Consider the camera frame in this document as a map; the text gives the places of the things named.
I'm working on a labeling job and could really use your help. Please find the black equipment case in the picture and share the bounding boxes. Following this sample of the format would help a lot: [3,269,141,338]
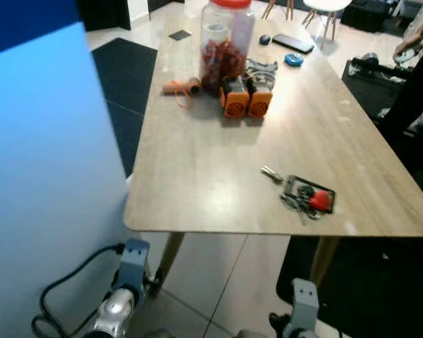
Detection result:
[342,53,410,117]

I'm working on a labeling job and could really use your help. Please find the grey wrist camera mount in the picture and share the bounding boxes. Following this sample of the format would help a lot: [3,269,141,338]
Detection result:
[289,278,320,332]
[116,239,153,296]

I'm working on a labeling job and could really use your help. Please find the black door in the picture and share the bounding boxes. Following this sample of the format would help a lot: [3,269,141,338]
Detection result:
[78,0,131,32]

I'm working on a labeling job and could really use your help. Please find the black floor mat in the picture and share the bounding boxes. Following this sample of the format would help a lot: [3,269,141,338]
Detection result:
[276,236,423,338]
[92,37,159,177]

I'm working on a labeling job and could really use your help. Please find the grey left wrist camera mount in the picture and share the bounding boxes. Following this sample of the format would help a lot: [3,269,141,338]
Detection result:
[116,239,153,296]

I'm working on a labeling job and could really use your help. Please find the person's black clothed body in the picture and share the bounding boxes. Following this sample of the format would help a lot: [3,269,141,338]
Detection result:
[377,35,423,212]

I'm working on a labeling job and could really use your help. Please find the small blue gadget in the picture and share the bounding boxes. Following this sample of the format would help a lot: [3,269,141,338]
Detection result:
[284,53,304,68]

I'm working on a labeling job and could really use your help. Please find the blue partition panel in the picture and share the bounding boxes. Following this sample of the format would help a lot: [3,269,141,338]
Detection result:
[0,0,135,338]

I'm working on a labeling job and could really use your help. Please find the white chair wooden legs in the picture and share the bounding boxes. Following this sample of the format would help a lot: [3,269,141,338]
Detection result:
[262,0,297,20]
[302,0,353,49]

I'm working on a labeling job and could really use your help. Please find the black phone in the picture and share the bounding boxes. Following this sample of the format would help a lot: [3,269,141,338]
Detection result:
[272,33,315,54]

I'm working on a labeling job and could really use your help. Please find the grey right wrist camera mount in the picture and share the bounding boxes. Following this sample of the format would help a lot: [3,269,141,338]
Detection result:
[289,278,320,332]

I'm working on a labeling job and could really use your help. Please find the flat black card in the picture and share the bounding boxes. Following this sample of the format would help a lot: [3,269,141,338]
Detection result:
[168,29,192,41]

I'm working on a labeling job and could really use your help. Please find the wooden table leg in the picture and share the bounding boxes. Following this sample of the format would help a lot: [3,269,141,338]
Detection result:
[309,236,341,288]
[155,232,186,289]

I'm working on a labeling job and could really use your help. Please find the orange tube with rubber band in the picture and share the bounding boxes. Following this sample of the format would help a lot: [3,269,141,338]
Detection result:
[162,77,202,108]

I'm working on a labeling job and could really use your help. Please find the key bunch with red charm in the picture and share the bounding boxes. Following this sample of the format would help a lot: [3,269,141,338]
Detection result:
[261,165,337,223]

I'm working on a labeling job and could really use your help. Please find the person's hand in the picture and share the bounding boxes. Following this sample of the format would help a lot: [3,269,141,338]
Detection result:
[393,35,423,64]

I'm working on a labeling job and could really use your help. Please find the clear jar of red chillies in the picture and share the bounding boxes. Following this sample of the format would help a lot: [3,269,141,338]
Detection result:
[200,0,256,96]

